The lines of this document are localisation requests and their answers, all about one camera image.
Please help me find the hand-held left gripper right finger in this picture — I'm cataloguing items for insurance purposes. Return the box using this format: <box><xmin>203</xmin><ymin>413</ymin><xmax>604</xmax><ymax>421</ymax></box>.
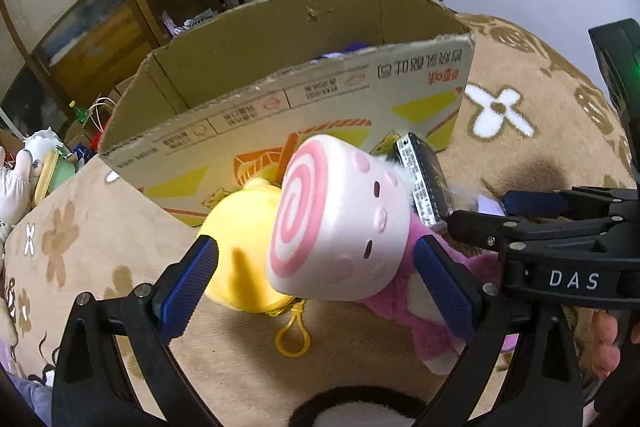
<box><xmin>414</xmin><ymin>234</ymin><xmax>585</xmax><ymax>427</ymax></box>

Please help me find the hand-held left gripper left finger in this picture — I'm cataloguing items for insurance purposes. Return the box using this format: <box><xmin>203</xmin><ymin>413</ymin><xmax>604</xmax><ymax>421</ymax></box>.
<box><xmin>51</xmin><ymin>236</ymin><xmax>221</xmax><ymax>427</ymax></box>

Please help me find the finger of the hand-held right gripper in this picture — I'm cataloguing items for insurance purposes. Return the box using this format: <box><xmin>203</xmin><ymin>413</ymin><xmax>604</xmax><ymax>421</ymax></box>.
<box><xmin>446</xmin><ymin>209</ymin><xmax>571</xmax><ymax>258</ymax></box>
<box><xmin>501</xmin><ymin>189</ymin><xmax>576</xmax><ymax>220</ymax></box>

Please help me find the black glossy packet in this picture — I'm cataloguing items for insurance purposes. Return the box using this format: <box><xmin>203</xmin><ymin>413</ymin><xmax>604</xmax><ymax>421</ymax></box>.
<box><xmin>392</xmin><ymin>132</ymin><xmax>455</xmax><ymax>228</ymax></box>

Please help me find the yellow plush keychain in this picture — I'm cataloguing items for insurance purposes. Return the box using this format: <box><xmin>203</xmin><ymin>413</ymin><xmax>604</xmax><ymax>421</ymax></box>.
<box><xmin>197</xmin><ymin>177</ymin><xmax>308</xmax><ymax>358</ymax></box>

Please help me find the pink swirl squishy toy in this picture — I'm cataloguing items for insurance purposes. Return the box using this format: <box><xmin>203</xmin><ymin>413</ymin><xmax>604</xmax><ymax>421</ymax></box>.
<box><xmin>265</xmin><ymin>134</ymin><xmax>416</xmax><ymax>298</ymax></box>

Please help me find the printed cardboard box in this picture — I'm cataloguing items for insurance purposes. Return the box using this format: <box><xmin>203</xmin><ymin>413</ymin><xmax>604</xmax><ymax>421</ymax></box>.
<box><xmin>97</xmin><ymin>0</ymin><xmax>476</xmax><ymax>228</ymax></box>

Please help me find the person's right hand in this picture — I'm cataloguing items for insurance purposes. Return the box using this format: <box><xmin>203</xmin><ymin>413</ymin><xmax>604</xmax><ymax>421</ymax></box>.
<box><xmin>590</xmin><ymin>309</ymin><xmax>623</xmax><ymax>379</ymax></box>

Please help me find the beige floral blanket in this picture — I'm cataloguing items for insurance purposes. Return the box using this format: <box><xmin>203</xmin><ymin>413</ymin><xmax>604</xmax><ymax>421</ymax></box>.
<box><xmin>0</xmin><ymin>9</ymin><xmax>640</xmax><ymax>427</ymax></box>

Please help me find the black and white plush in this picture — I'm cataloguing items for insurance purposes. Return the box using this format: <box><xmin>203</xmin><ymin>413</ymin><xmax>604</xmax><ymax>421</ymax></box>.
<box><xmin>289</xmin><ymin>384</ymin><xmax>432</xmax><ymax>427</ymax></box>

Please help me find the green and yellow plush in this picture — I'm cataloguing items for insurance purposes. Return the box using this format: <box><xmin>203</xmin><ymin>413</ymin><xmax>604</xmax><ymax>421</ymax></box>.
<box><xmin>32</xmin><ymin>147</ymin><xmax>77</xmax><ymax>202</ymax></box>

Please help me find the purple fleece garment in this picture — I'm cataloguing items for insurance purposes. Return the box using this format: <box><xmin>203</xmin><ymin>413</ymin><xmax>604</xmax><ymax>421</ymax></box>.
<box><xmin>0</xmin><ymin>337</ymin><xmax>53</xmax><ymax>427</ymax></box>

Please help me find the white haired plush doll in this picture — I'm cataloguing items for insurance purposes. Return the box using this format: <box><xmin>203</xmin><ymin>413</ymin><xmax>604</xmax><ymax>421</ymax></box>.
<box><xmin>22</xmin><ymin>127</ymin><xmax>68</xmax><ymax>158</ymax></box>

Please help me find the purple plush toy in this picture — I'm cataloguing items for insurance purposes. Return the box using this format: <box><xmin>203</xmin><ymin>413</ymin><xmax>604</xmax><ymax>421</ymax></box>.
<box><xmin>320</xmin><ymin>39</ymin><xmax>373</xmax><ymax>60</ymax></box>

